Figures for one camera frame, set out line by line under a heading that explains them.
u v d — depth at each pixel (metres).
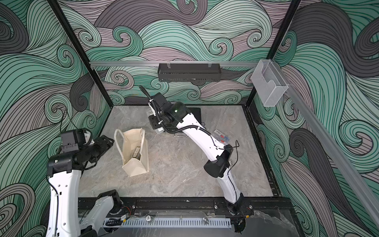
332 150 0.51
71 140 0.48
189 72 0.95
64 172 0.41
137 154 0.87
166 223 0.70
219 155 0.47
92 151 0.56
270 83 0.79
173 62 0.95
